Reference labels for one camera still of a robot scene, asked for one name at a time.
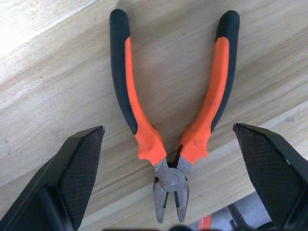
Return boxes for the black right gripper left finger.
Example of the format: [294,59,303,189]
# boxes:
[0,125,106,231]

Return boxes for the orange strap under table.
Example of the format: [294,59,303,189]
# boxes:
[197,214,214,231]

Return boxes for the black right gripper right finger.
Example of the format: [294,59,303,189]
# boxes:
[232,123,308,231]

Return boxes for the black metal frame under table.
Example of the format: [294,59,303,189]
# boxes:
[226,204,275,231]

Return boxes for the orange and black pliers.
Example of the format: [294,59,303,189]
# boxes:
[109,9,241,224]

